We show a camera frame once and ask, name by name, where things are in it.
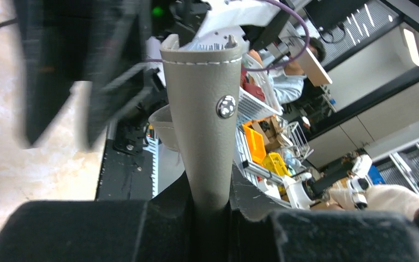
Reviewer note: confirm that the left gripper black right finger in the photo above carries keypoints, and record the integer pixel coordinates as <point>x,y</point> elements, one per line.
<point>263,230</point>

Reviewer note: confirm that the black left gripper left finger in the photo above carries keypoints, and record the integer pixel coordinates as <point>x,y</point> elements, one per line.
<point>108,230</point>

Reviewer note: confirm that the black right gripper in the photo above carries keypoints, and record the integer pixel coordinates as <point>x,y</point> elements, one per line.
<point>102,42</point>

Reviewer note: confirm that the grey card holder wallet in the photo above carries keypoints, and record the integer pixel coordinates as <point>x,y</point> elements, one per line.
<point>200,119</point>

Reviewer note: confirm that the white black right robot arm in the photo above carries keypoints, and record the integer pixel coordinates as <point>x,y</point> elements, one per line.
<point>191,20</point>

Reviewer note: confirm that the yellow storage bin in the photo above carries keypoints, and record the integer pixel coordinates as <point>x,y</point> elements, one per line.
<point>274,163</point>

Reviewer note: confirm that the orange storage bin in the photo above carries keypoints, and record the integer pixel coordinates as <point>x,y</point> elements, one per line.
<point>255,144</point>

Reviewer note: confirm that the seated person in background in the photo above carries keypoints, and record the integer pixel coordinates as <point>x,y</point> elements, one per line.
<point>288,82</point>

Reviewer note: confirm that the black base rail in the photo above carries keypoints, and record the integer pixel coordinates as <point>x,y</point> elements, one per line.
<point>129,165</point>

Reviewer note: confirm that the white wire basket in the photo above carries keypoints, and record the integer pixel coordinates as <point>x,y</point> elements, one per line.
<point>262,101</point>

